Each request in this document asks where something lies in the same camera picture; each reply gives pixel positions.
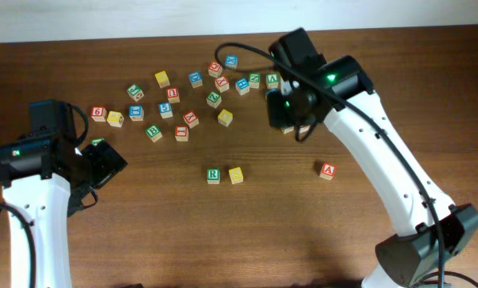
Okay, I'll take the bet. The yellow S block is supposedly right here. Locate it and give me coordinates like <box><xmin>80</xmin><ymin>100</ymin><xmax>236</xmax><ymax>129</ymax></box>
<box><xmin>229</xmin><ymin>167</ymin><xmax>244</xmax><ymax>184</ymax></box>

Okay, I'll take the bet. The green R block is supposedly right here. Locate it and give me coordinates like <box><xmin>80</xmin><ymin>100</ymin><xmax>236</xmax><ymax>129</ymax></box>
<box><xmin>206</xmin><ymin>169</ymin><xmax>221</xmax><ymax>184</ymax></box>

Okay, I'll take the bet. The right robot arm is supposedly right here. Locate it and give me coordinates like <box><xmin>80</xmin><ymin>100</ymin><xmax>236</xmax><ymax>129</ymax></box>
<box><xmin>267</xmin><ymin>29</ymin><xmax>478</xmax><ymax>287</ymax></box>

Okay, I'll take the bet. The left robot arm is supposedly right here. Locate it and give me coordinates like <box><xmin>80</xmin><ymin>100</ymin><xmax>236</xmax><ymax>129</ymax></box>
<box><xmin>0</xmin><ymin>100</ymin><xmax>127</xmax><ymax>288</ymax></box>

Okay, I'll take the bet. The red 3 block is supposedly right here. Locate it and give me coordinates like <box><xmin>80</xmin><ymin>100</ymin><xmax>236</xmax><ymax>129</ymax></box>
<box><xmin>299</xmin><ymin>125</ymin><xmax>310</xmax><ymax>133</ymax></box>

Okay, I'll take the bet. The blue block right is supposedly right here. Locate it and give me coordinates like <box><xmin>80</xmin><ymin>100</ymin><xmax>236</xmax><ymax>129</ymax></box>
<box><xmin>281</xmin><ymin>126</ymin><xmax>294</xmax><ymax>134</ymax></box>

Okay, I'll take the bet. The green V block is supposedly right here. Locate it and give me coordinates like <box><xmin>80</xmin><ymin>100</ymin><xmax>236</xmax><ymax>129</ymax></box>
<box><xmin>266</xmin><ymin>74</ymin><xmax>280</xmax><ymax>90</ymax></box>

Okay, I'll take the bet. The green B block far left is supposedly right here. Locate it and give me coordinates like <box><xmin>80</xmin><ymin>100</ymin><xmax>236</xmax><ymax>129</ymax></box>
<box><xmin>91</xmin><ymin>138</ymin><xmax>104</xmax><ymax>146</ymax></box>

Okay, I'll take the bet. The green b block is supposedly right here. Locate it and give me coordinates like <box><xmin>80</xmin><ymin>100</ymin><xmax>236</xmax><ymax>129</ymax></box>
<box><xmin>91</xmin><ymin>138</ymin><xmax>104</xmax><ymax>146</ymax></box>
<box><xmin>145</xmin><ymin>125</ymin><xmax>162</xmax><ymax>142</ymax></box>

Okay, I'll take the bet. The green N block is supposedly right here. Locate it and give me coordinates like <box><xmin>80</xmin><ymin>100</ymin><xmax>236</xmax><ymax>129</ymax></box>
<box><xmin>249</xmin><ymin>73</ymin><xmax>261</xmax><ymax>89</ymax></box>

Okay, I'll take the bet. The blue H block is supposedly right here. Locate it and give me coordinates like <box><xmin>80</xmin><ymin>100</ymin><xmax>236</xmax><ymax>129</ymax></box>
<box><xmin>235</xmin><ymin>78</ymin><xmax>250</xmax><ymax>95</ymax></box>

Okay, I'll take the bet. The red 6 block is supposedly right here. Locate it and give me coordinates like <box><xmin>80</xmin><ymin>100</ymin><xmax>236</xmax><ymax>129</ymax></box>
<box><xmin>90</xmin><ymin>106</ymin><xmax>107</xmax><ymax>122</ymax></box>

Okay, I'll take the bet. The red A block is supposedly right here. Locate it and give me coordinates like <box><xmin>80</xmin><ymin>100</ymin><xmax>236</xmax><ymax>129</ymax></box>
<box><xmin>319</xmin><ymin>162</ymin><xmax>337</xmax><ymax>180</ymax></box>

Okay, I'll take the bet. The yellow block centre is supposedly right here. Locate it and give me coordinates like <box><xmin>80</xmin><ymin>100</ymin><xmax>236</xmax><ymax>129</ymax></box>
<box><xmin>217</xmin><ymin>109</ymin><xmax>233</xmax><ymax>127</ymax></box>

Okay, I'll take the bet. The red Y block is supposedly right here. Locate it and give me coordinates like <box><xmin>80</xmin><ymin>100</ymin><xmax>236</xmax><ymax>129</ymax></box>
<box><xmin>214</xmin><ymin>76</ymin><xmax>229</xmax><ymax>93</ymax></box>

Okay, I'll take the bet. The blue X block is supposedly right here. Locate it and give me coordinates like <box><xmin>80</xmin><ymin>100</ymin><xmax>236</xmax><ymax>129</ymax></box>
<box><xmin>225</xmin><ymin>54</ymin><xmax>238</xmax><ymax>70</ymax></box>

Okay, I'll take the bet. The green Z block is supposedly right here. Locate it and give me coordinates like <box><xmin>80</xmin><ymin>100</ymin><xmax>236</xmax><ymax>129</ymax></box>
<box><xmin>206</xmin><ymin>92</ymin><xmax>222</xmax><ymax>109</ymax></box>

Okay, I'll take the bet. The red C block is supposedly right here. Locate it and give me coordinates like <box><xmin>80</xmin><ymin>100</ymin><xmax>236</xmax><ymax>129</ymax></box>
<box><xmin>208</xmin><ymin>61</ymin><xmax>223</xmax><ymax>78</ymax></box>

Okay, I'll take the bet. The blue block left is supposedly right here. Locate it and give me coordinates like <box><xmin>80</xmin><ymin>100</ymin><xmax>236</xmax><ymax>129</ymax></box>
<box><xmin>129</xmin><ymin>106</ymin><xmax>145</xmax><ymax>122</ymax></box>

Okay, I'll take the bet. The green J block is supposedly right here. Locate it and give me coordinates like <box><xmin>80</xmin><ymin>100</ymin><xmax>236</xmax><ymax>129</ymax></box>
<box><xmin>126</xmin><ymin>84</ymin><xmax>145</xmax><ymax>102</ymax></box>

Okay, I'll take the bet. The blue D block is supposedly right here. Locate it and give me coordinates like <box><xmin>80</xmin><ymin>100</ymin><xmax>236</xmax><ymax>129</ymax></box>
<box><xmin>188</xmin><ymin>71</ymin><xmax>203</xmax><ymax>88</ymax></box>

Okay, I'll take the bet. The red K block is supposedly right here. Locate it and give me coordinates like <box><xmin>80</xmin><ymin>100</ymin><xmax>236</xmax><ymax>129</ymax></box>
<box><xmin>183</xmin><ymin>110</ymin><xmax>199</xmax><ymax>129</ymax></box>

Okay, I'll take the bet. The red I block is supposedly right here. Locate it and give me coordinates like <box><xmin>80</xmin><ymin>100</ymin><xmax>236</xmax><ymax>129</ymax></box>
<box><xmin>175</xmin><ymin>126</ymin><xmax>189</xmax><ymax>142</ymax></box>

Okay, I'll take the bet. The blue 5 block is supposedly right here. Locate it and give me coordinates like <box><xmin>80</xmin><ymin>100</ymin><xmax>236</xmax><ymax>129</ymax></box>
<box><xmin>158</xmin><ymin>102</ymin><xmax>173</xmax><ymax>118</ymax></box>

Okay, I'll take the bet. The red U block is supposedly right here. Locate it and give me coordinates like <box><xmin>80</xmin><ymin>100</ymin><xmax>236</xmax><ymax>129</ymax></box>
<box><xmin>166</xmin><ymin>87</ymin><xmax>180</xmax><ymax>103</ymax></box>

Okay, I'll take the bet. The yellow block top left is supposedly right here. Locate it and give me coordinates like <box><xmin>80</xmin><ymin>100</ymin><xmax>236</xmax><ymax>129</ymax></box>
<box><xmin>154</xmin><ymin>70</ymin><xmax>170</xmax><ymax>88</ymax></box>

